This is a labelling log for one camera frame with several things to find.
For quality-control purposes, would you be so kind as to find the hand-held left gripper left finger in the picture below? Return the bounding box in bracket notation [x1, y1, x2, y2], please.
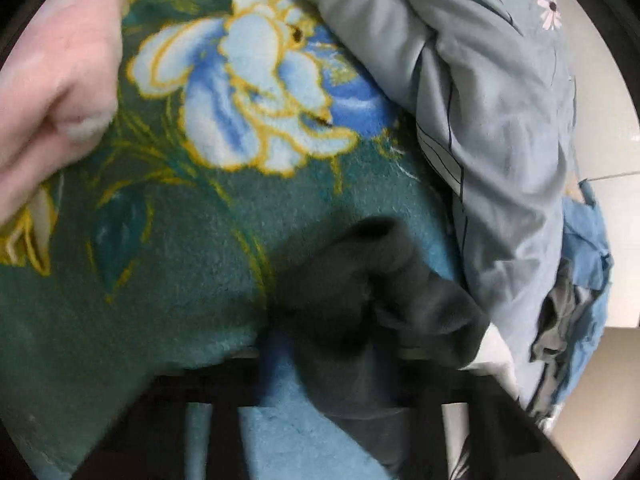
[75, 341, 302, 480]

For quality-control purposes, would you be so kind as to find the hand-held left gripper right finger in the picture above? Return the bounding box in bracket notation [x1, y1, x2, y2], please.
[399, 364, 582, 480]

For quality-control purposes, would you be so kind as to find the dark grey garment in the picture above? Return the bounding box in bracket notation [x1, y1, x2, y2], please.
[269, 217, 492, 480]

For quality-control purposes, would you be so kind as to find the green floral fleece blanket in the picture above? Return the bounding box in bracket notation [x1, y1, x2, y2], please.
[0, 0, 468, 480]

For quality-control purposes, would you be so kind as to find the grey cloth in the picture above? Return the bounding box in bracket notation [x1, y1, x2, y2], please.
[530, 274, 597, 362]

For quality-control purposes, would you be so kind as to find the blue cloth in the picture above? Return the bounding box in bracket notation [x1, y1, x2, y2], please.
[529, 179, 615, 418]

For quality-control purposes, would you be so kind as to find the grey-blue daisy print quilt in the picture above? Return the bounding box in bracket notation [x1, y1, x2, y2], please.
[264, 0, 577, 413]

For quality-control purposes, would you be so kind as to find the pink fleece cloth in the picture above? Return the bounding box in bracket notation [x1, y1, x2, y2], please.
[0, 0, 125, 226]

